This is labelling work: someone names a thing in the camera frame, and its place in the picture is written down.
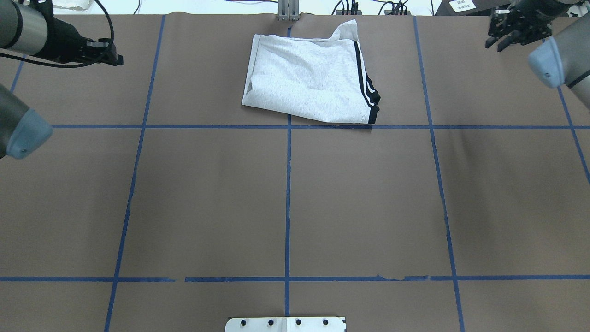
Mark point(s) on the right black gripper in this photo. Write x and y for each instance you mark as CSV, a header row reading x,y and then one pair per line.
x,y
540,21

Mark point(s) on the grey cartoon print t-shirt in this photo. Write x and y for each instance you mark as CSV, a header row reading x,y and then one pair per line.
x,y
322,79

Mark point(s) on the white mounting plate with bolts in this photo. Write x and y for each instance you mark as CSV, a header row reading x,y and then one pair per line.
x,y
287,324

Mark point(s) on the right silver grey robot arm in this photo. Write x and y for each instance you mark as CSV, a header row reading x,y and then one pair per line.
x,y
563,58

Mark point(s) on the white label paper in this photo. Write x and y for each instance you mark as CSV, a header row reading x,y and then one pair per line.
x,y
462,5

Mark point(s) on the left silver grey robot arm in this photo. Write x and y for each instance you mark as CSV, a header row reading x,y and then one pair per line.
x,y
32,34

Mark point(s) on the clear plastic bag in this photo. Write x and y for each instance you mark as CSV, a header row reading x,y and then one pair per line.
x,y
74,5

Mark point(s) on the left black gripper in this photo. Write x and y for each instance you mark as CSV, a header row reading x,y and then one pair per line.
x,y
63,46

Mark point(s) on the grey aluminium post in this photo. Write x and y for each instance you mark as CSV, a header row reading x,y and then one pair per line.
x,y
288,10

